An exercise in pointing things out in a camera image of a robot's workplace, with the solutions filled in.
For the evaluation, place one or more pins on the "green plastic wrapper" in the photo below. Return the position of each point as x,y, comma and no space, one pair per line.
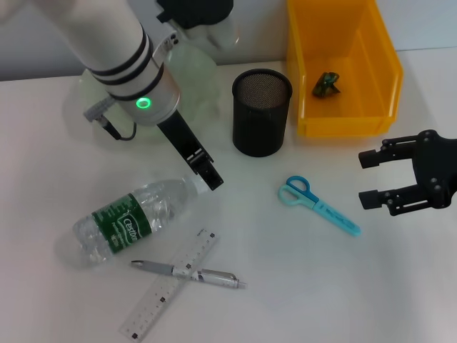
326,85

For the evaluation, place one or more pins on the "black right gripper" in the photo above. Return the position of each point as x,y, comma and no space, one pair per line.
435,168

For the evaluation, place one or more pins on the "clear green-label water bottle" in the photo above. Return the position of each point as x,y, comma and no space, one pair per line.
125,221

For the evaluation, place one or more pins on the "grey white pen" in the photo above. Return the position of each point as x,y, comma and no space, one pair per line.
214,276

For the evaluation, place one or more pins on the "pale green glass fruit plate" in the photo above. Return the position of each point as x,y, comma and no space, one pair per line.
193,71

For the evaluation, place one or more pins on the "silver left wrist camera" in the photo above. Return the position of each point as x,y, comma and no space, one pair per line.
200,14

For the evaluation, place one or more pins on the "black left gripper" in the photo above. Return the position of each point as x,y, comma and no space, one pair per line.
182,139

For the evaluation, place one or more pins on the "clear plastic ruler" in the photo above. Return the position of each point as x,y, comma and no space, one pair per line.
160,296

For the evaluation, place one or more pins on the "black mesh pen holder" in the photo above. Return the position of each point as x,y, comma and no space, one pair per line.
260,121

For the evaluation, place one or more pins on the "blue teal scissors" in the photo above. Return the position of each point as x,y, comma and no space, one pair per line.
321,207

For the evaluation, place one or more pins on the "yellow plastic bin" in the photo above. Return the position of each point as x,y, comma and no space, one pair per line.
357,43

